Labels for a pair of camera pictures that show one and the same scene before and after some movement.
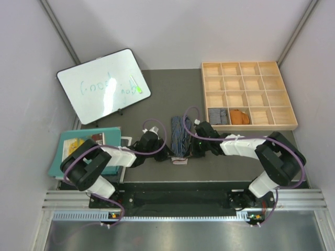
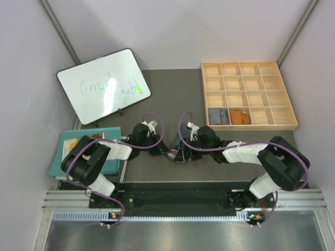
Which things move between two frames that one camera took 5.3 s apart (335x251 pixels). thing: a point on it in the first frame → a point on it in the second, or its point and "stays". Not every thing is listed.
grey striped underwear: [218, 116] stays
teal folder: [112, 137] stays
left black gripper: [165, 154] → [159, 149]
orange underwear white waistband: [238, 117] stays
